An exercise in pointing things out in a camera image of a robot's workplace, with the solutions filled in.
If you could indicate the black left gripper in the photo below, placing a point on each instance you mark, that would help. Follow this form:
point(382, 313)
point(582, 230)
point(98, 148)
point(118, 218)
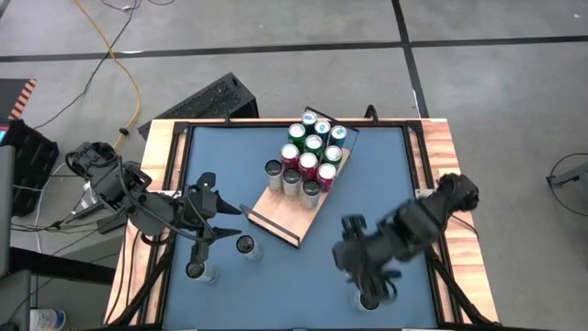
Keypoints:
point(202, 209)

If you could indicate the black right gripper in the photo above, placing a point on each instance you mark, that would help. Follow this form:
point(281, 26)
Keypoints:
point(367, 259)

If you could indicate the tall white can black lid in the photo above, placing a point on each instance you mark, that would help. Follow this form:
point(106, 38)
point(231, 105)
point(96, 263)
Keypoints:
point(367, 303)
point(200, 273)
point(274, 167)

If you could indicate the white yellow Celsius can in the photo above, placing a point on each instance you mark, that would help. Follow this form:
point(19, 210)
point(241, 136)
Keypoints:
point(311, 187)

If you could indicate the green Sprite can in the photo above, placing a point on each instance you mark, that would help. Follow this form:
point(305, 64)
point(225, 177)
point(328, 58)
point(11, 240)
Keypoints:
point(333, 154)
point(297, 132)
point(313, 143)

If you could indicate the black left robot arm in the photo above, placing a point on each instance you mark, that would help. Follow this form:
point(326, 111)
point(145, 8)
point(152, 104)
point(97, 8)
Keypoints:
point(138, 207)

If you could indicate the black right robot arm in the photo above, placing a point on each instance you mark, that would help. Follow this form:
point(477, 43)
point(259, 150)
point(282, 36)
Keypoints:
point(413, 220)

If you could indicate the white Celsius Arctic Vibe can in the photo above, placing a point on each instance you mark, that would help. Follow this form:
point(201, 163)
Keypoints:
point(247, 246)

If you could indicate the black power adapter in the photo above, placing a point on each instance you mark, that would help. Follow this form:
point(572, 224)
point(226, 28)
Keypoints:
point(112, 223)

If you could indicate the black floor beam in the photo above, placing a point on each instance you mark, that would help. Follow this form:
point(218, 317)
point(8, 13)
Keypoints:
point(59, 266)

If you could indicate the black plastic crate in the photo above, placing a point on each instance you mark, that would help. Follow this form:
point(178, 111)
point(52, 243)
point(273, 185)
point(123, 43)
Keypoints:
point(32, 165)

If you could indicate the orange black striped panel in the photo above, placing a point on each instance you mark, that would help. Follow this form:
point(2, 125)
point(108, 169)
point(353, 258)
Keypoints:
point(14, 99)

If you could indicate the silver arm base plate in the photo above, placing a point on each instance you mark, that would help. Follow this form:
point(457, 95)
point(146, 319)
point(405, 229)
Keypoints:
point(420, 195)

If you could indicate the black diagonal frame strut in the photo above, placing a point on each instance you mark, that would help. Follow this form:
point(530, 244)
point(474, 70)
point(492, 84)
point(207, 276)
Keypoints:
point(151, 271)
point(455, 278)

